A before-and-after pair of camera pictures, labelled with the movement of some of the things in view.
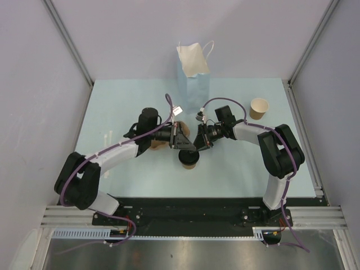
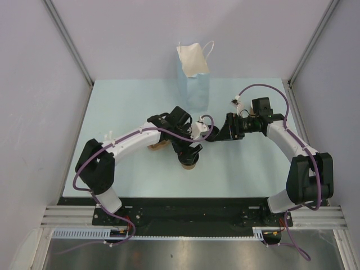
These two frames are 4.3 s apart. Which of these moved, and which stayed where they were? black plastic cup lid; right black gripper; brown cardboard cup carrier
Moved: right black gripper
Stayed: black plastic cup lid; brown cardboard cup carrier
